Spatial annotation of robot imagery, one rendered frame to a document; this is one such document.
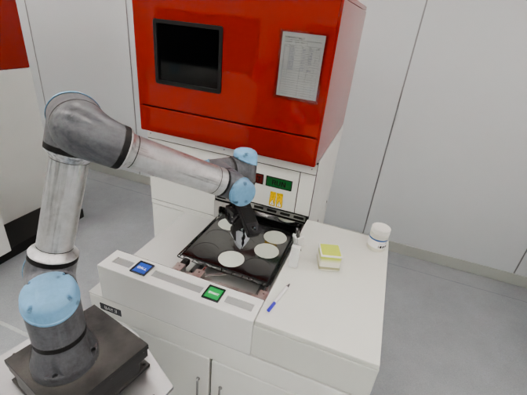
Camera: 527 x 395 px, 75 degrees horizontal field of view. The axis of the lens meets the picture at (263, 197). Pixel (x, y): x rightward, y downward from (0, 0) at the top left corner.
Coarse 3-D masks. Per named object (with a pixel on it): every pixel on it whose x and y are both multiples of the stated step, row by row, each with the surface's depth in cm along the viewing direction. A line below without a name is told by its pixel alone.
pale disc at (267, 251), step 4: (260, 244) 140; (264, 244) 140; (268, 244) 140; (256, 248) 137; (260, 248) 137; (264, 248) 137; (268, 248) 138; (272, 248) 138; (276, 248) 138; (256, 252) 134; (260, 252) 135; (264, 252) 135; (268, 252) 135; (272, 252) 135; (276, 252) 136; (260, 256) 132; (264, 256) 133; (268, 256) 133; (272, 256) 133
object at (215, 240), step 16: (208, 240) 139; (224, 240) 140; (256, 240) 142; (288, 240) 144; (192, 256) 129; (208, 256) 130; (256, 256) 132; (240, 272) 123; (256, 272) 124; (272, 272) 125
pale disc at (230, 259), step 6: (228, 252) 133; (234, 252) 133; (222, 258) 129; (228, 258) 130; (234, 258) 130; (240, 258) 130; (222, 264) 126; (228, 264) 126; (234, 264) 127; (240, 264) 127
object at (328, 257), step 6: (324, 246) 119; (330, 246) 120; (336, 246) 120; (318, 252) 120; (324, 252) 116; (330, 252) 116; (336, 252) 117; (318, 258) 119; (324, 258) 115; (330, 258) 115; (336, 258) 115; (342, 258) 115; (318, 264) 118; (324, 264) 117; (330, 264) 117; (336, 264) 116; (330, 270) 118; (336, 270) 118
